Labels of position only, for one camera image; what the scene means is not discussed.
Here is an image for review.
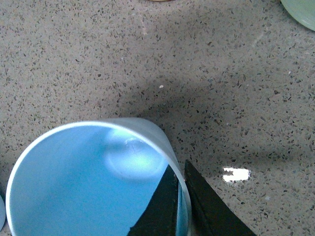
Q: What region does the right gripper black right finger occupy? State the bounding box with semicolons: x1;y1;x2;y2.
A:
185;160;255;236

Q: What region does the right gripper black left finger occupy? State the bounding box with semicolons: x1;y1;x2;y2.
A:
128;166;179;236

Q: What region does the light blue plastic cup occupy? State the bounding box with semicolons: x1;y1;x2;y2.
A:
0;196;6;231

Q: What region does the pink plastic bowl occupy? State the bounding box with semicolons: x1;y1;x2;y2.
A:
148;0;173;2

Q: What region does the green plastic bowl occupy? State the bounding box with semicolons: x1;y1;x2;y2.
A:
281;0;315;31

